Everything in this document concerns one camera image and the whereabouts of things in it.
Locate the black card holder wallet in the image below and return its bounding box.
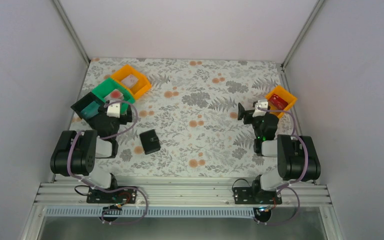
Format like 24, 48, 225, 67
139, 129, 161, 155

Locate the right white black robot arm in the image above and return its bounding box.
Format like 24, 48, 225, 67
237, 100, 321, 195

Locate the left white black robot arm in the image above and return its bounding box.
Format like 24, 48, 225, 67
50, 107, 133, 191

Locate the teal card in black bin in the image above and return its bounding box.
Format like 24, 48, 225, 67
79, 101, 101, 120

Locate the red card in bin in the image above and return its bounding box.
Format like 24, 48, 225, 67
268, 93, 288, 110

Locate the orange bin right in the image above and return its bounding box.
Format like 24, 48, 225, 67
265, 85, 297, 111

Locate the orange bin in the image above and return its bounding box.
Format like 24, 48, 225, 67
265, 85, 297, 111
110, 64, 152, 100

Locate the white red block green bin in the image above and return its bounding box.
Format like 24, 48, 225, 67
104, 89, 124, 102

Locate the black bin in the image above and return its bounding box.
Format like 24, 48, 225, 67
71, 92, 105, 121

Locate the floral patterned table mat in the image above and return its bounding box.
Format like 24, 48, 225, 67
68, 57, 301, 178

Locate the orange bin back left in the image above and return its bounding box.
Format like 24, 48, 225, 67
110, 64, 152, 100

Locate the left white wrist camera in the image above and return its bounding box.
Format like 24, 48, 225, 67
106, 102, 121, 118

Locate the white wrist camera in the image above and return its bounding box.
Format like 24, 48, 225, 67
106, 102, 121, 118
252, 99, 269, 118

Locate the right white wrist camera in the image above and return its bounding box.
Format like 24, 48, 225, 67
252, 99, 269, 118

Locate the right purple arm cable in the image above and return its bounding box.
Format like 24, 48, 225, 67
253, 105, 309, 227

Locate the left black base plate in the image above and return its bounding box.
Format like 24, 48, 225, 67
86, 188, 138, 204

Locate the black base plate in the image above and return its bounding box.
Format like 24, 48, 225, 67
233, 187, 283, 205
86, 188, 138, 204

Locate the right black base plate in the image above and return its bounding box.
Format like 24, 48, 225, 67
233, 187, 283, 205

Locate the aluminium rail frame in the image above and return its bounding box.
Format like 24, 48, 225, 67
21, 175, 343, 240

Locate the grey slotted cable duct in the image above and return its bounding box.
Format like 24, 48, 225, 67
44, 206, 254, 218

